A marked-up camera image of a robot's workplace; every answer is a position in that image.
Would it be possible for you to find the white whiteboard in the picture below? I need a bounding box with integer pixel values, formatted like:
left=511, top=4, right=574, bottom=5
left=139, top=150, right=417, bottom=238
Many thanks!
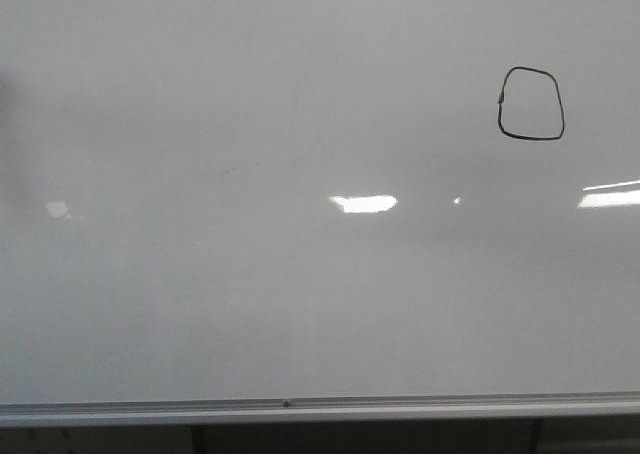
left=1, top=0, right=639, bottom=404

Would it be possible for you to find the aluminium whiteboard bottom frame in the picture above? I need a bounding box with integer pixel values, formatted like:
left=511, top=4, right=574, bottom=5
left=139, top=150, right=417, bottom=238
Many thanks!
left=1, top=391, right=639, bottom=428

